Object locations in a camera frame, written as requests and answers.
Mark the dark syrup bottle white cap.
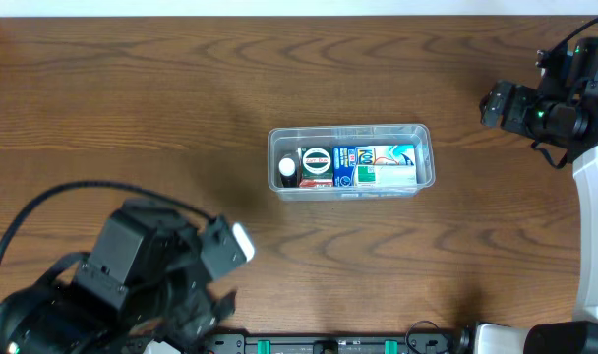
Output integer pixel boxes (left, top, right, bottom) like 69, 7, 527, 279
277, 153, 299, 188

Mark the white green Panadol pack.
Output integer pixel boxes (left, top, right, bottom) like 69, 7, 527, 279
354, 165, 417, 187

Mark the red Panadol ActiFast pack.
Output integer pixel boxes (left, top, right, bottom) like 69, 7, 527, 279
299, 179, 333, 188

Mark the blue Kool Fever box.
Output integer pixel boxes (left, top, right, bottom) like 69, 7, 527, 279
332, 145, 416, 187

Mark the green Zam-Buk box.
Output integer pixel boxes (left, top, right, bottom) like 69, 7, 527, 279
300, 147, 333, 180

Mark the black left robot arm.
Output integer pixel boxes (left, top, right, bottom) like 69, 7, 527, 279
0, 200, 255, 353

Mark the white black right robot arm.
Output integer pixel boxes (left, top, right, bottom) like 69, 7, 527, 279
468, 37, 598, 354

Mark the clear plastic container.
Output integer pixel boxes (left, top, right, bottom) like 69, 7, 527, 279
268, 124, 435, 201

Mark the black right camera cable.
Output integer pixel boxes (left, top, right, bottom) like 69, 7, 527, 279
529, 12, 598, 171

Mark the black camera cable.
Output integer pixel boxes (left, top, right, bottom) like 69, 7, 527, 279
529, 12, 598, 171
0, 180, 216, 354

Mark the black mounting rail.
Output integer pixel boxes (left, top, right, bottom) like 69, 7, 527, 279
195, 329, 474, 354

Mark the black left camera cable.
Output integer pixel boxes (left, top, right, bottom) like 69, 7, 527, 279
0, 180, 216, 354

